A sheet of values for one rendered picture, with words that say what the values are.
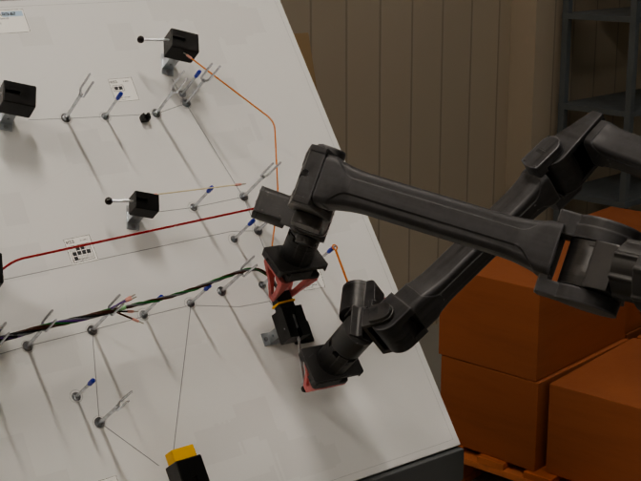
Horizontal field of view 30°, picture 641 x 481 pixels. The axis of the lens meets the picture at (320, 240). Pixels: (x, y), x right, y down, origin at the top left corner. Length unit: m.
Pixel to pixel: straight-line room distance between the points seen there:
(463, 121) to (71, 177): 3.61
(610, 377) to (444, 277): 2.02
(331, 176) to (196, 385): 0.71
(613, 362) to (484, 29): 2.12
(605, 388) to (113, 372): 2.09
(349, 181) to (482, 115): 4.24
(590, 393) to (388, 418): 1.58
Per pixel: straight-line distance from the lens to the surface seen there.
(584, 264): 1.39
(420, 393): 2.30
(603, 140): 1.98
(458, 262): 1.92
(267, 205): 1.98
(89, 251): 2.09
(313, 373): 1.99
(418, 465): 2.24
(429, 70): 5.37
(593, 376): 3.89
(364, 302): 1.97
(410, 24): 5.25
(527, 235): 1.41
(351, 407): 2.21
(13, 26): 2.27
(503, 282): 3.78
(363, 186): 1.45
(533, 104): 5.75
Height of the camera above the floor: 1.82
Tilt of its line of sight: 15 degrees down
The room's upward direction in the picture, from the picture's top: straight up
